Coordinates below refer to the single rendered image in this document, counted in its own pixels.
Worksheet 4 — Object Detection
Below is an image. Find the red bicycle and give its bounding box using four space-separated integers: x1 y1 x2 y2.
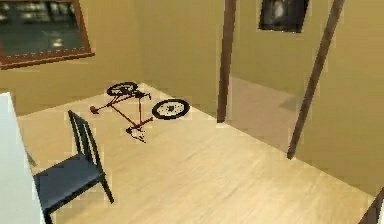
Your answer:
89 81 191 144

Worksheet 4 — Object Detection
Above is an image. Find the black framed picture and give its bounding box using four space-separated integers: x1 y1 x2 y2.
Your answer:
258 0 310 34

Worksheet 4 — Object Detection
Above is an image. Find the black chair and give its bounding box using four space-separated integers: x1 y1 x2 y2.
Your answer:
32 109 115 224

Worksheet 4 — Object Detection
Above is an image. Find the white table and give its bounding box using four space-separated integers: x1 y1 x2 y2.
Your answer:
0 91 46 224

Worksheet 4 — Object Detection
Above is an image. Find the brown door frame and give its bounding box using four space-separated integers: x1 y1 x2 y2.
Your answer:
216 0 346 161

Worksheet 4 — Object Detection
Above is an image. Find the brown framed window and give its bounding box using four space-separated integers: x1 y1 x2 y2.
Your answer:
0 0 96 71

